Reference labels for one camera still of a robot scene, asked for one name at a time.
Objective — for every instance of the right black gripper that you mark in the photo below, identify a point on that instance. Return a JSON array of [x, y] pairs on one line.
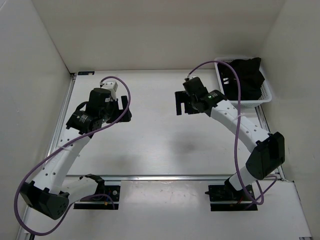
[[181, 97]]

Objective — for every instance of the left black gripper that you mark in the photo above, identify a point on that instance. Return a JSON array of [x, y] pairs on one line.
[[119, 112]]

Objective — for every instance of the black shorts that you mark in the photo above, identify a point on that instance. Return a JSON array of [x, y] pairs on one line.
[[250, 78]]

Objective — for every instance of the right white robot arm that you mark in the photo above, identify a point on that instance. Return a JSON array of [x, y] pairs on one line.
[[267, 150]]

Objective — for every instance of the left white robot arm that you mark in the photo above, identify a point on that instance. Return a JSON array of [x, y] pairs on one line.
[[45, 193]]

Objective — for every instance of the blue label sticker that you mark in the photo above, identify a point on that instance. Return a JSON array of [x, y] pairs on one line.
[[86, 73]]

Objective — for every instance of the white plastic basket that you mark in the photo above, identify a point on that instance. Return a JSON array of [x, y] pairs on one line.
[[266, 95]]

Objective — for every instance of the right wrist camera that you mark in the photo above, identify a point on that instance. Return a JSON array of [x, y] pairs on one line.
[[193, 84]]

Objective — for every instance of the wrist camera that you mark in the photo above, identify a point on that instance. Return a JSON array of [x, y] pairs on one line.
[[193, 84], [110, 85]]

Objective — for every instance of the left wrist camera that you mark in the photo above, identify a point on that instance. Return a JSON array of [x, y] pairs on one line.
[[110, 85]]

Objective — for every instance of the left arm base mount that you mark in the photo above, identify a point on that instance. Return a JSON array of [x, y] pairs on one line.
[[106, 196]]

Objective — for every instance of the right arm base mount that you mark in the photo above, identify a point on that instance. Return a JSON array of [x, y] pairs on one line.
[[223, 200]]

